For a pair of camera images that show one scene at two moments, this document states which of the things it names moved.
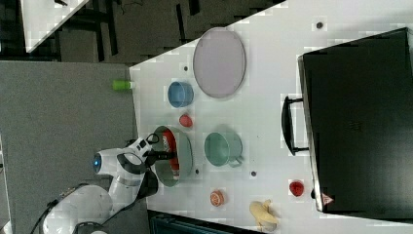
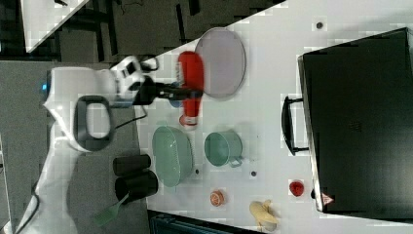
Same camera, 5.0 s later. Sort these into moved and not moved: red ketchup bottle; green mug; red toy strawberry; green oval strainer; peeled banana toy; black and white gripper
Moved: red ketchup bottle; black and white gripper
Not moved: peeled banana toy; red toy strawberry; green oval strainer; green mug
